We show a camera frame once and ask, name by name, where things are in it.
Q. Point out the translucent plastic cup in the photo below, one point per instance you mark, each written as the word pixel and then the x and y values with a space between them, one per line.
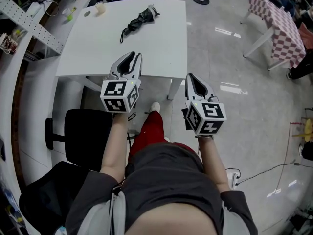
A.
pixel 100 8

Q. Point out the black umbrella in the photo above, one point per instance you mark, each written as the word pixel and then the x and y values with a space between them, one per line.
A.
pixel 140 19

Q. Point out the person's dark grey shirt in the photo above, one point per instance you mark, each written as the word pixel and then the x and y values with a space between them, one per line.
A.
pixel 168 175

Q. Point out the person's chest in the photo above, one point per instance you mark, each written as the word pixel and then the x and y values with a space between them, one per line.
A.
pixel 171 220

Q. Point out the white narrow desk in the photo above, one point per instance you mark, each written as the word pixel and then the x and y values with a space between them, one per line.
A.
pixel 63 28

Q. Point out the person's red trousers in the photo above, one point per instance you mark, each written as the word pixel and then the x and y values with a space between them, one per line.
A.
pixel 149 133

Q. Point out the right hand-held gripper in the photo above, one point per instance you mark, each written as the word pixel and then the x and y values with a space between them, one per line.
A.
pixel 212 111

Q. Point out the pink checkered cloth table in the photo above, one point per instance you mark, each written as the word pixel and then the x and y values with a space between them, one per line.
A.
pixel 283 33

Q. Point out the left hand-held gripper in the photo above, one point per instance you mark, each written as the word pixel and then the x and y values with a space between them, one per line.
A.
pixel 115 89

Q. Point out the grey round table grommet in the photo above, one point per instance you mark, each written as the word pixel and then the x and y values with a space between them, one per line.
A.
pixel 87 14

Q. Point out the person's right forearm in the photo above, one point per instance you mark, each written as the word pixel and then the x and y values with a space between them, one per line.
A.
pixel 212 160

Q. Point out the small white cup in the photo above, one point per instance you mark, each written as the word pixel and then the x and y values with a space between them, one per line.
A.
pixel 65 11

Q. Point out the white curved counter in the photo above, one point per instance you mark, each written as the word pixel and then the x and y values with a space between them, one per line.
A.
pixel 7 94

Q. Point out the person's white shoe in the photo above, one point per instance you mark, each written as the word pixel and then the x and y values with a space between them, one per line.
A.
pixel 155 106
pixel 167 139

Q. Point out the white power strip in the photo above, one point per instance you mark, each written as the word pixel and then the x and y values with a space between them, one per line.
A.
pixel 233 179

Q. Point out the black armrest office chair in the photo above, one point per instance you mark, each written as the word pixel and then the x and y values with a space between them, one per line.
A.
pixel 88 136

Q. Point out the person's left white shoe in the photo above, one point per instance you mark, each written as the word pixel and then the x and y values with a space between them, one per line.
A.
pixel 155 106

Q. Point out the black floor bag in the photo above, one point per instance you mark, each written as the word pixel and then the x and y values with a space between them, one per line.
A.
pixel 308 152

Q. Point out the salmon cloth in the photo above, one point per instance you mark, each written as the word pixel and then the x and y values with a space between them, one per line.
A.
pixel 306 35

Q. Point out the light grey vest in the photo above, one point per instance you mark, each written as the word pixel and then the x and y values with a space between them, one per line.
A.
pixel 97 219

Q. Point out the small green toy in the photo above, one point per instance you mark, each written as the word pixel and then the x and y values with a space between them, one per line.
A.
pixel 71 15

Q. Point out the white perforated panel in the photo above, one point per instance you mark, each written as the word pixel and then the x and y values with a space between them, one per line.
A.
pixel 29 24

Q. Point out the person's left forearm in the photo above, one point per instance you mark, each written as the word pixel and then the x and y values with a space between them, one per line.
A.
pixel 115 146

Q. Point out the yellow wooden stand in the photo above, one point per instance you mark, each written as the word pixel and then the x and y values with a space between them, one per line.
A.
pixel 308 131

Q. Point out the white table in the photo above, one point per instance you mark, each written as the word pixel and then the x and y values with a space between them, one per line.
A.
pixel 97 53

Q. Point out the person's right white shoe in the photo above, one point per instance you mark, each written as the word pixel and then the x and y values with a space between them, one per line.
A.
pixel 167 139

